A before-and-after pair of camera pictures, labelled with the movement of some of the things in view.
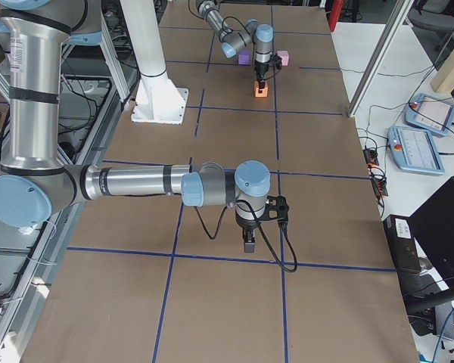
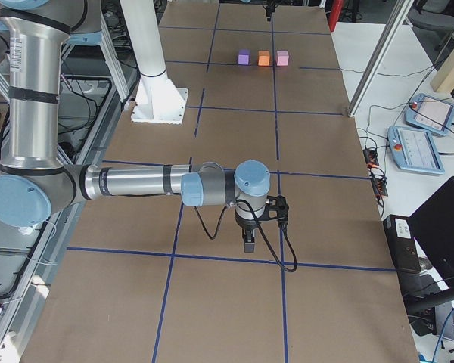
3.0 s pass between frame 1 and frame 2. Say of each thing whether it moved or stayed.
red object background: stayed
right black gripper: stayed
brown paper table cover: stayed
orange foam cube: moved
